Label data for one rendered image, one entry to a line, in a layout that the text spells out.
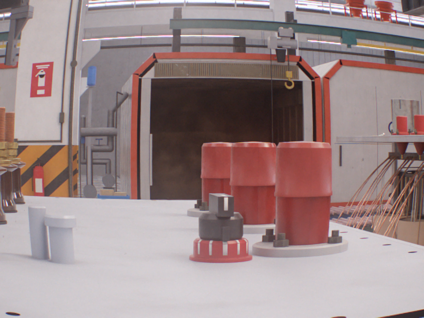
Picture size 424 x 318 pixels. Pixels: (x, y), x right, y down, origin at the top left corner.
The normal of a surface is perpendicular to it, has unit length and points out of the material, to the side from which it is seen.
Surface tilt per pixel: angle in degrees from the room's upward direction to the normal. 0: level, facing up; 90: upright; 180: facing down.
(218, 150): 89
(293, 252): 90
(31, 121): 90
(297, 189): 89
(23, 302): 0
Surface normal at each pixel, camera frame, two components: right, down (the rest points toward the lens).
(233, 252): 0.41, -0.02
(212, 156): -0.38, -0.01
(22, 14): -0.12, 0.01
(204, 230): -0.74, 0.00
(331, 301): 0.00, -1.00
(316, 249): 0.20, 0.01
